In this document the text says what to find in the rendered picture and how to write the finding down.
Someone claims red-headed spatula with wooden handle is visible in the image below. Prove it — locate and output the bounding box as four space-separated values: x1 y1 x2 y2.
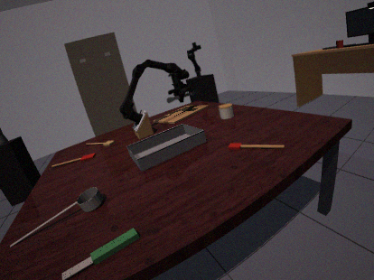
52 153 96 168

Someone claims tan wooden spoon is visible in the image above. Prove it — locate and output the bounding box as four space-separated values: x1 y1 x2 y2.
86 140 115 146

